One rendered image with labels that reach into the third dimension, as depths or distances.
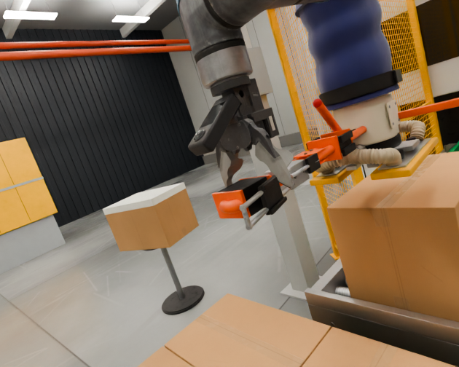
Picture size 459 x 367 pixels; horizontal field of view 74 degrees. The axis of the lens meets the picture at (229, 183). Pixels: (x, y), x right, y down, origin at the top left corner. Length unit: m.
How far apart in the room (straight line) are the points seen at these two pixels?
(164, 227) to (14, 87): 9.77
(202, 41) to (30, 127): 11.00
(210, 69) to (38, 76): 11.54
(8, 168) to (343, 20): 7.31
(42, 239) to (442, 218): 7.50
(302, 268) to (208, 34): 2.01
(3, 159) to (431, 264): 7.49
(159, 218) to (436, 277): 1.78
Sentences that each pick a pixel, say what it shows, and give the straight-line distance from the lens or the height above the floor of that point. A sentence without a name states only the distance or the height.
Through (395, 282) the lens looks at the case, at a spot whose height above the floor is 0.67.
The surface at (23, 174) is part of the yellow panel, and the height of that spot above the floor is 1.73.
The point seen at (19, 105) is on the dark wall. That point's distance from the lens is 11.58.
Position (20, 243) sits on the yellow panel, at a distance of 7.79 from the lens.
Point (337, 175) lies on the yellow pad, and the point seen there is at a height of 1.11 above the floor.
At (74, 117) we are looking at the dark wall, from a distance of 11.94.
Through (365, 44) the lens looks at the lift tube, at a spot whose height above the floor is 1.44.
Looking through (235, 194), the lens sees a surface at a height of 1.23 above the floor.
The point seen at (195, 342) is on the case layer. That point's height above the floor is 0.54.
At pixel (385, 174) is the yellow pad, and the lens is 0.91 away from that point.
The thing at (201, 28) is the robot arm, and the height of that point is 1.50.
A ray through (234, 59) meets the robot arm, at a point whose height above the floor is 1.44.
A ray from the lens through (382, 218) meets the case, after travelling 1.12.
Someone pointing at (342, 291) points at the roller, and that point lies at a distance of 1.46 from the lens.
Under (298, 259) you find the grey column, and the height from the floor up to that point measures 0.29.
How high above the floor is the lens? 1.35
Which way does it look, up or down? 10 degrees down
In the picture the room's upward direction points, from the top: 18 degrees counter-clockwise
